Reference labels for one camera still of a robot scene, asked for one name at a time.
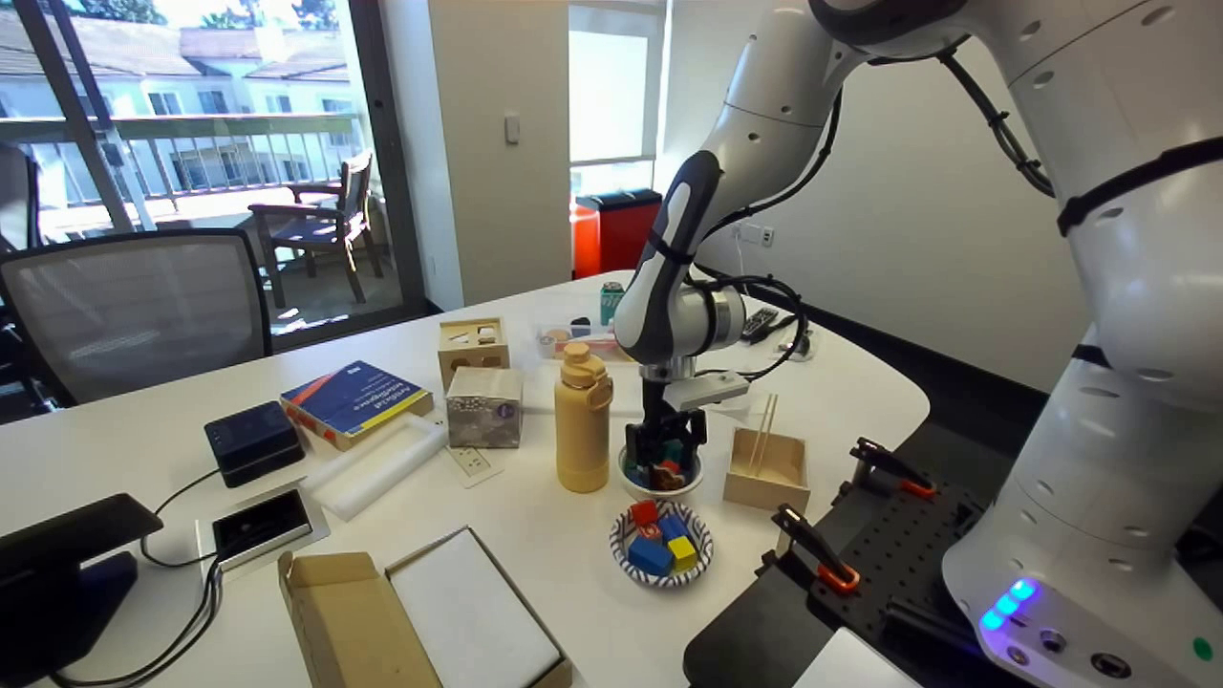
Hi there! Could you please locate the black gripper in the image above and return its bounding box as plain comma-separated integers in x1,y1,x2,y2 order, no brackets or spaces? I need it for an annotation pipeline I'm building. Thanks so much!
628,374,708,490

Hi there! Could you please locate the open wooden box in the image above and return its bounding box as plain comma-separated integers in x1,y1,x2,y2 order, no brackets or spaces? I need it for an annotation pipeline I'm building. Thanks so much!
720,423,814,516

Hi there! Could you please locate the blue patterned paper bowl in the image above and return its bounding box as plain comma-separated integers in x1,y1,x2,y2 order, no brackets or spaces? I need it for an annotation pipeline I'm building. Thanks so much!
606,496,720,594

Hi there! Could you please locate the patterned cube box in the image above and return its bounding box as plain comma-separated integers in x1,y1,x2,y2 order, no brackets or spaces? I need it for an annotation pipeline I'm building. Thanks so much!
444,363,526,455

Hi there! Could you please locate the wooden shape sorter box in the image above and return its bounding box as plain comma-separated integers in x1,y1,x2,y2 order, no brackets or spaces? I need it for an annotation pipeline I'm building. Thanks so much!
437,315,516,385

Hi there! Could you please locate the open cardboard box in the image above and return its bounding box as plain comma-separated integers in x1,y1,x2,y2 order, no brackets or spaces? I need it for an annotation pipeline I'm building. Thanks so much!
276,522,579,688

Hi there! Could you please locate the small black box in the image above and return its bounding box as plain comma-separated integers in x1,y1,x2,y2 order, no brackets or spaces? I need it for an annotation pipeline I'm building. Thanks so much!
198,396,311,492

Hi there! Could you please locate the tan plastic bottle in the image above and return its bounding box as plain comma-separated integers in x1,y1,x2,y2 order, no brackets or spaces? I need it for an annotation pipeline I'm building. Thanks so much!
550,339,619,496

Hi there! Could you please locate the blue rectangular wooden block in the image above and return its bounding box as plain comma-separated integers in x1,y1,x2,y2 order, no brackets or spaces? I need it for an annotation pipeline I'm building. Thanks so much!
624,536,675,576

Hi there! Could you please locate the wooden chopstick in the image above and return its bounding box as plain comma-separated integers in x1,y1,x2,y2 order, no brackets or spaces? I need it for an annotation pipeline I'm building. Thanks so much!
759,395,784,479
750,395,776,479

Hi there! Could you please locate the clear plastic container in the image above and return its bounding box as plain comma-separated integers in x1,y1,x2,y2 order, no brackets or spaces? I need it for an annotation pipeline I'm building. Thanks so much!
530,316,628,363

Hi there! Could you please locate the green drink can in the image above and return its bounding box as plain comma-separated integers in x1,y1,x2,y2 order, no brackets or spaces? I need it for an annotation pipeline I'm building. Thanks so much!
596,279,632,329

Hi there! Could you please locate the black orange clamp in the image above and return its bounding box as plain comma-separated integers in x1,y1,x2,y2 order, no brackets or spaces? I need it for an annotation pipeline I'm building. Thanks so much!
849,431,944,503
767,502,869,599

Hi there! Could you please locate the small patterned card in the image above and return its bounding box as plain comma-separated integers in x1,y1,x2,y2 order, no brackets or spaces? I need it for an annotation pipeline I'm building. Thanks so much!
444,443,508,490

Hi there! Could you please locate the red waste bin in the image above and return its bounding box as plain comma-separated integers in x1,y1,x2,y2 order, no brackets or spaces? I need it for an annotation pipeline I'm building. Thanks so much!
570,204,606,279

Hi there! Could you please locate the white foam sheet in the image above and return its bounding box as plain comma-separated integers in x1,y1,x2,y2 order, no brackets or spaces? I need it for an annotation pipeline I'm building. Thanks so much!
384,522,565,688

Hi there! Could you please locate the white foam tray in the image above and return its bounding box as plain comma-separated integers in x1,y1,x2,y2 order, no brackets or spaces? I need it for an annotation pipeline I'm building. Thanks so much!
302,414,455,522

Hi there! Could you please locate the blue book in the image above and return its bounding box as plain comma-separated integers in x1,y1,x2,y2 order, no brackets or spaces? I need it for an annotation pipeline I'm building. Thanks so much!
279,357,438,455

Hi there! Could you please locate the black smartphone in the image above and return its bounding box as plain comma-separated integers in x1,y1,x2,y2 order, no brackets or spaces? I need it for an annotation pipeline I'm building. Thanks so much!
205,487,318,564

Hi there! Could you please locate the outdoor wooden chair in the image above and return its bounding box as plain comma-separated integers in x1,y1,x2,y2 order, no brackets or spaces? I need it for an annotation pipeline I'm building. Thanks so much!
244,148,388,310

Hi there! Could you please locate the grey mesh office chair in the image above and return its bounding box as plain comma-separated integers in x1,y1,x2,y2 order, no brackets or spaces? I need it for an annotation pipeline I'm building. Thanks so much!
0,225,276,414

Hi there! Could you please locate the balcony railing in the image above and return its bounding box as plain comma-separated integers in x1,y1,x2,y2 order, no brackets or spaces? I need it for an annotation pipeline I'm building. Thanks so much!
0,107,374,199

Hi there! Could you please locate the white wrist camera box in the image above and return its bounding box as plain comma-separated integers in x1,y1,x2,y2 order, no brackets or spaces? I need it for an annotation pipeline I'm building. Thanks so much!
661,366,755,418

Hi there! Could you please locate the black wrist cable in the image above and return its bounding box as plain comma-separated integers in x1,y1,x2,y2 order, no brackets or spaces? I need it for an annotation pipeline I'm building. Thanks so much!
693,256,814,385

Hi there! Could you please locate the black perforated mount plate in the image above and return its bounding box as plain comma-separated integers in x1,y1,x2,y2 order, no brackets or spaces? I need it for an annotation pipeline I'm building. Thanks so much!
681,418,1027,688

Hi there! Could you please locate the black table cable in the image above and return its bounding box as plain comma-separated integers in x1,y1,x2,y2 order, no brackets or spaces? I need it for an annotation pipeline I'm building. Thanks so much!
51,467,229,688

